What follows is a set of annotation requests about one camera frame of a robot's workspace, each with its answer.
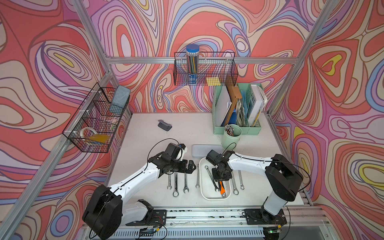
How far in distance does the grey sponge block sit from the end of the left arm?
357 mm

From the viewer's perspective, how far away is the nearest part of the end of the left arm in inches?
23.6

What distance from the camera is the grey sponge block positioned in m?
0.80
